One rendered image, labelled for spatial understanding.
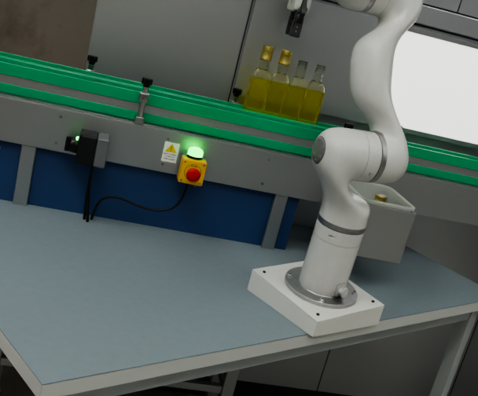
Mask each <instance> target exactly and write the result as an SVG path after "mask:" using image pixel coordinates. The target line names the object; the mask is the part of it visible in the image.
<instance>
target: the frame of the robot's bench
mask: <svg viewBox="0 0 478 396"><path fill-rule="evenodd" d="M477 314H478V311H475V312H472V313H464V314H460V315H456V316H452V317H445V318H441V319H437V320H433V321H426V322H421V323H417V324H411V325H407V326H402V327H398V328H391V329H388V330H384V331H379V332H372V333H368V334H364V335H357V336H353V337H349V338H345V339H338V340H333V341H329V342H326V343H319V344H315V345H310V346H303V347H300V348H296V349H291V350H284V351H280V352H276V353H272V354H265V355H261V356H257V357H250V358H245V359H242V360H238V361H231V362H227V363H222V364H218V365H212V366H208V367H203V368H196V369H192V370H188V371H184V372H177V373H173V374H169V375H165V376H158V377H154V378H150V379H143V380H139V381H134V382H130V383H124V384H120V385H115V386H111V387H104V388H100V389H97V390H89V391H85V392H81V393H77V394H70V395H66V396H118V395H121V394H129V393H132V392H136V391H143V390H147V389H150V388H154V387H161V386H165V385H168V384H173V383H179V382H183V381H187V380H193V379H197V378H201V377H205V376H211V375H215V374H219V373H223V372H230V371H233V370H238V369H244V368H248V367H252V366H256V365H262V364H266V363H270V362H274V361H280V360H285V359H288V358H294V357H299V356H303V355H306V354H313V353H317V352H321V351H324V350H331V349H335V348H339V347H345V346H350V345H353V344H357V343H364V342H368V341H371V340H375V339H382V338H386V337H389V336H396V335H400V334H404V333H408V332H414V331H418V330H422V329H426V328H432V327H436V326H440V325H447V324H451V323H454V322H457V323H456V325H455V327H454V330H453V333H452V336H451V338H450V342H449V344H448V346H447V350H446V353H445V354H444V357H443V360H442V363H441V366H440V368H439V371H438V374H437V376H436V380H435V382H434V384H433V387H432V390H431V393H430V395H429V396H447V393H448V391H449V389H450V385H451V383H452V380H453V378H454V374H455V373H456V370H457V367H458V364H459V361H460V360H461V356H462V354H463V351H464V349H465V345H466V343H467V341H468V338H469V335H470V332H471V330H472V327H473V325H474V322H475V320H476V316H477Z"/></svg>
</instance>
